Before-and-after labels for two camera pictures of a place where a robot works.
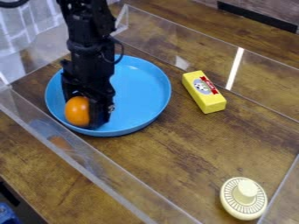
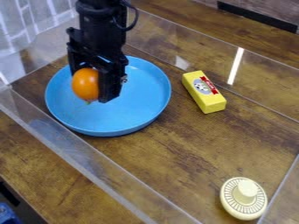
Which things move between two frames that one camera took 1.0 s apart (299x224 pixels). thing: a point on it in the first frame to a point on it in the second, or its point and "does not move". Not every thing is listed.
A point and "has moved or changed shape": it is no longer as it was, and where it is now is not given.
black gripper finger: (100, 108) to (109, 83)
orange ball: (77, 111) has moved or changed shape
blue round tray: (141, 94) does not move
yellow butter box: (205, 94) does not move
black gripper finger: (71, 89) to (77, 63)
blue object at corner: (7, 215) does not move
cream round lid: (243, 198) does not move
